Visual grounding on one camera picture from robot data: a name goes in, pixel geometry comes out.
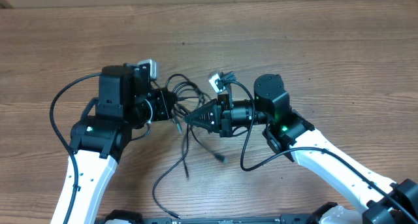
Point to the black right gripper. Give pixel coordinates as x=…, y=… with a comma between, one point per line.
x=212, y=123

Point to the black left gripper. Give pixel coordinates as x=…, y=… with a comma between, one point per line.
x=159, y=95

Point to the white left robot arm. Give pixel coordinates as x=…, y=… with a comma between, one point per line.
x=126, y=102

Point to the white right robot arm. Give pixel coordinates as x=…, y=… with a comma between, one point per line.
x=377, y=199

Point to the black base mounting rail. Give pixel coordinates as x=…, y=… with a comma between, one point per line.
x=225, y=220

